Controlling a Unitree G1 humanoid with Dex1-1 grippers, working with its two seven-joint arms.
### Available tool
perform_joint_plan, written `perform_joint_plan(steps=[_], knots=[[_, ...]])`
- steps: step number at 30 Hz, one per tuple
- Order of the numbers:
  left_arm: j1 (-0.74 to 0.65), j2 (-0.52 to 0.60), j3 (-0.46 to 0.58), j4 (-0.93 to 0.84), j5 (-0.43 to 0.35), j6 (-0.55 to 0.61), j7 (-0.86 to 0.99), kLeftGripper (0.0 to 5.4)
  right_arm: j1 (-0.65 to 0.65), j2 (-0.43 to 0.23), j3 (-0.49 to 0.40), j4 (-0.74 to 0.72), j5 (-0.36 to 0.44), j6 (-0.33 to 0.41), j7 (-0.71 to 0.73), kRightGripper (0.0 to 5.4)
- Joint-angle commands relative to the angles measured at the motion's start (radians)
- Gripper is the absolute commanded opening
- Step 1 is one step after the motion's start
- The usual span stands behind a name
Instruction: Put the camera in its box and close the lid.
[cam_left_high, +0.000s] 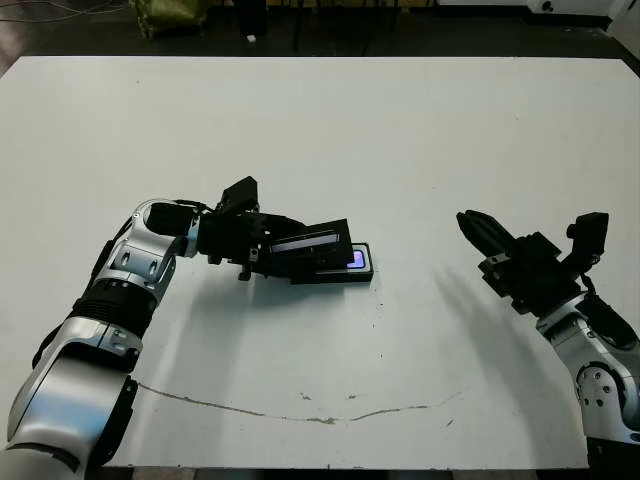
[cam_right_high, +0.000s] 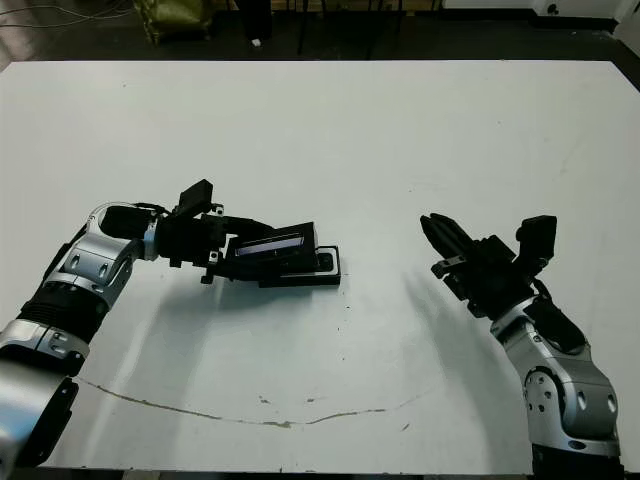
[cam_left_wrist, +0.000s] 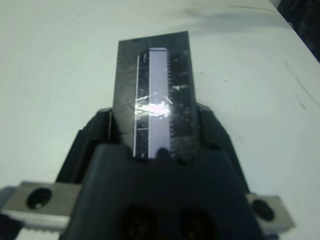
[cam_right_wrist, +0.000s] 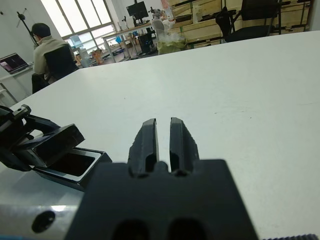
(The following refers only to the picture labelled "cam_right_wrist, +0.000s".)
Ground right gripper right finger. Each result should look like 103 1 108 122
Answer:
169 116 201 175

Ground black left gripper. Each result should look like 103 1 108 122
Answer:
0 104 61 172

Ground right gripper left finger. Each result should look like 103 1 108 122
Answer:
127 118 161 176

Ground black box lid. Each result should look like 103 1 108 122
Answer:
14 123 86 168

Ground black box with white insert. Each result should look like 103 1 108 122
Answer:
32 147 113 193

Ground white desk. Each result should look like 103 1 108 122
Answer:
0 65 35 106

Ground open laptop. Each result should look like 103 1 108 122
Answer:
0 52 30 75

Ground black desk chair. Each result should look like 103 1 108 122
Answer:
31 44 80 94

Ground person in beige jacket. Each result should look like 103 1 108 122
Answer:
31 22 70 82

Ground olive green bag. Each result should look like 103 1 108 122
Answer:
156 32 187 55

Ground black computer tower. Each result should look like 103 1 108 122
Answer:
137 33 154 55

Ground blue water bottle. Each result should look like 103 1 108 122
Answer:
69 34 82 50

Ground black tripod stand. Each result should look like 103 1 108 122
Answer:
15 8 40 48

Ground long workbench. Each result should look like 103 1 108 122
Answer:
101 21 161 62

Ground wooden crate shelving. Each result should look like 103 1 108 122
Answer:
169 0 312 50

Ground white mesh chair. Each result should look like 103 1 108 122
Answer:
151 19 176 41

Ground large window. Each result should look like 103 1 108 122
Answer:
41 0 116 41

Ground black office chair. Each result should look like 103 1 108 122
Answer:
216 0 282 43

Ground black monitor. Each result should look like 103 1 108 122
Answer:
126 1 149 27

